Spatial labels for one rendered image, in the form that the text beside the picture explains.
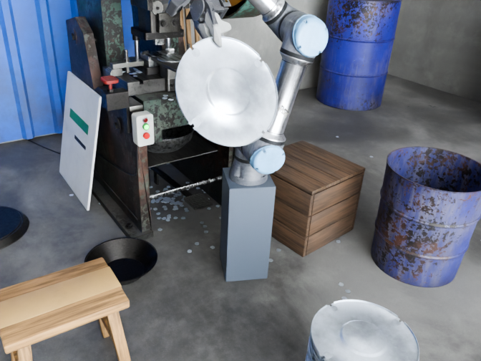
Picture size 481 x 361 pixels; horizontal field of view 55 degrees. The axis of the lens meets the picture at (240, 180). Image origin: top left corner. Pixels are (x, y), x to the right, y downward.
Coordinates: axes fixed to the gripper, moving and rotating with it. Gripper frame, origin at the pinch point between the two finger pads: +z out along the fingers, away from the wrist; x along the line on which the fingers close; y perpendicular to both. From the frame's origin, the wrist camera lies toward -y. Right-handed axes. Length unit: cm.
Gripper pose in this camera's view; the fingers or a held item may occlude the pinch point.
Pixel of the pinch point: (215, 44)
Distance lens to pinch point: 123.3
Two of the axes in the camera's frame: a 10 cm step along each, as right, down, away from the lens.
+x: -4.5, 3.3, 8.3
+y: 8.1, -2.5, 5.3
